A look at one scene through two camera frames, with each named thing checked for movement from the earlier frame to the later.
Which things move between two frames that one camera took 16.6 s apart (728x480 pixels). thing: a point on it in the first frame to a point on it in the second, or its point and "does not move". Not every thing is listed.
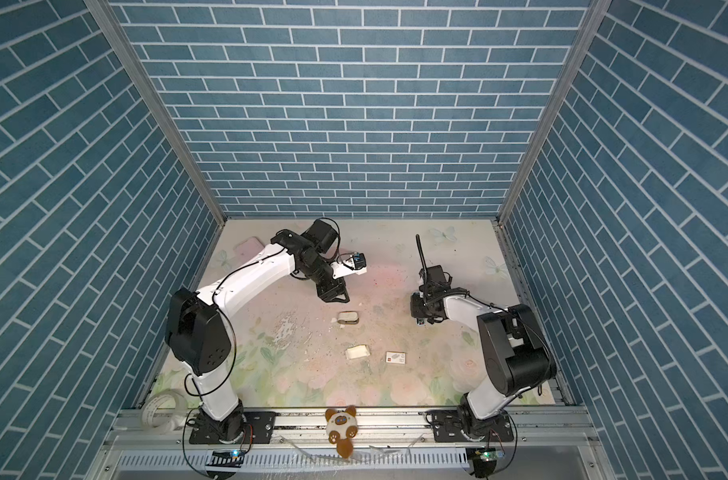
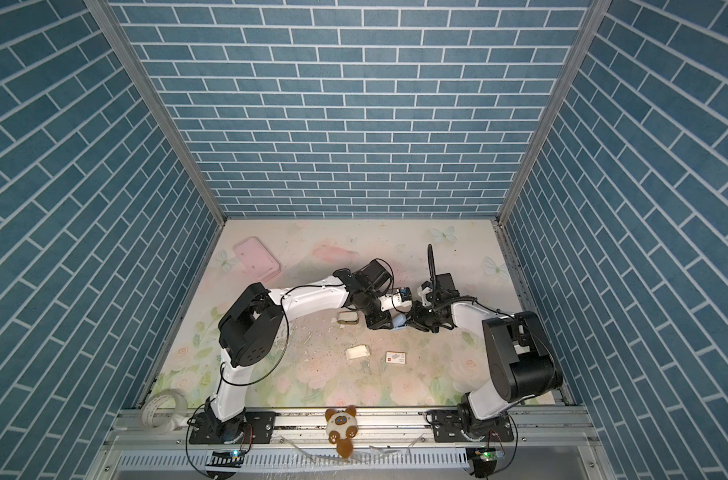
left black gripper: x=331 y=291 to x=381 y=320
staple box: x=396 y=357 does not move
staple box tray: x=355 y=352 does not move
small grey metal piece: x=348 y=317 does not move
